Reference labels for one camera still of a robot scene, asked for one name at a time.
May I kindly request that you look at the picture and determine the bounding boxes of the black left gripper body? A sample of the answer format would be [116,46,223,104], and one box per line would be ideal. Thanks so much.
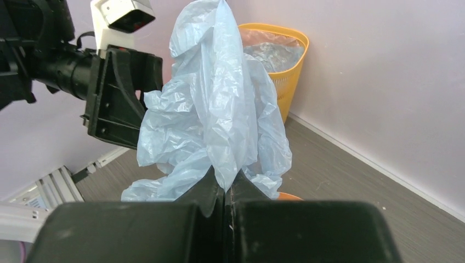
[82,46,163,150]

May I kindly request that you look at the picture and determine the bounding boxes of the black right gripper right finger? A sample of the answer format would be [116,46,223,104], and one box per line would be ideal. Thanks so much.
[225,172,402,262]

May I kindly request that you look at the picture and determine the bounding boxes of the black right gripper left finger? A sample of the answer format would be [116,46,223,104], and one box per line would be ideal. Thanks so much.
[27,168,224,262]

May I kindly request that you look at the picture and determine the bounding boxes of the orange round trash bin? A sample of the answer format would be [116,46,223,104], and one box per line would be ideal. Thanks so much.
[277,192,303,201]

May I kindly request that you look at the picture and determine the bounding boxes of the light blue trash bag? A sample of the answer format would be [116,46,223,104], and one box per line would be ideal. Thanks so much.
[121,1,292,202]

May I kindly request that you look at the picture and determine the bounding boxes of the yellow mesh trash bin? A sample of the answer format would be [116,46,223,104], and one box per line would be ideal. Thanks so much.
[239,23,310,122]

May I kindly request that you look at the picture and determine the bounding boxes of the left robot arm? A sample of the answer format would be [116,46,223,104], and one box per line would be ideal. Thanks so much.
[1,1,163,149]

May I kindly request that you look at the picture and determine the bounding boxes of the blue bag inside yellow bin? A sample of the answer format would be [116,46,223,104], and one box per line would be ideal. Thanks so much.
[243,42,305,73]

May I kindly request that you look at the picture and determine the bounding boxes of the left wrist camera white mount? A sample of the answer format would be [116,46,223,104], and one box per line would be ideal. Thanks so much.
[90,0,155,59]

